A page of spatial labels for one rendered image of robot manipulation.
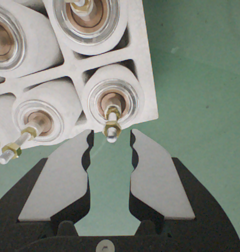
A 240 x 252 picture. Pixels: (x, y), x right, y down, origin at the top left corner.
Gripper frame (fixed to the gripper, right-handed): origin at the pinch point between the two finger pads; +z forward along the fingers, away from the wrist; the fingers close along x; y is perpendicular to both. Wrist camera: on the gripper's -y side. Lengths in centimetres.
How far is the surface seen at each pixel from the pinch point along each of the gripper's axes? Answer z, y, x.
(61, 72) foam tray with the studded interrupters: 16.6, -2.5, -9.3
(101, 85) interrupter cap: 9.3, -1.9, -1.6
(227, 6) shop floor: 34.6, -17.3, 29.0
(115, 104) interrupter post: 6.9, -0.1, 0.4
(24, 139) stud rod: 4.5, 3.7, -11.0
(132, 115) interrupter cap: 9.2, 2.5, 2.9
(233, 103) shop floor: 35, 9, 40
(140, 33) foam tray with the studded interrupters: 16.6, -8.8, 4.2
